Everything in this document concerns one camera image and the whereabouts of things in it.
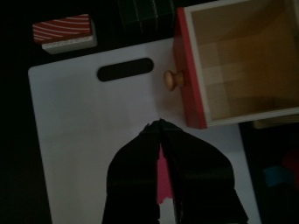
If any wooden drawer cabinet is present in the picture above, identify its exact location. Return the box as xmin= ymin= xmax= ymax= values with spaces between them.
xmin=253 ymin=114 xmax=299 ymax=130

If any pink dough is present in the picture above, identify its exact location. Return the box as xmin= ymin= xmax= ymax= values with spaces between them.
xmin=157 ymin=144 xmax=175 ymax=206

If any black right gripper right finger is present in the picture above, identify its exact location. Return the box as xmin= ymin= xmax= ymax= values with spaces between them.
xmin=161 ymin=118 xmax=250 ymax=224

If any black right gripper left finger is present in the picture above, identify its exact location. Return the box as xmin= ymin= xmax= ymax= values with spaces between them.
xmin=102 ymin=119 xmax=165 ymax=224

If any blue toy utensil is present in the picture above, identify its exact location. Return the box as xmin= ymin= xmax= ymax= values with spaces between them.
xmin=262 ymin=164 xmax=297 ymax=188

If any red white striped toy block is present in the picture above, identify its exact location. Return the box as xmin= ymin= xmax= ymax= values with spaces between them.
xmin=33 ymin=13 xmax=99 ymax=55

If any white cutting board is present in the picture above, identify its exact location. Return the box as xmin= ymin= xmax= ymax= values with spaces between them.
xmin=27 ymin=38 xmax=262 ymax=224

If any red wooden drawer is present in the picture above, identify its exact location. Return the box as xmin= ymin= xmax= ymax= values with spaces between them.
xmin=163 ymin=0 xmax=299 ymax=130

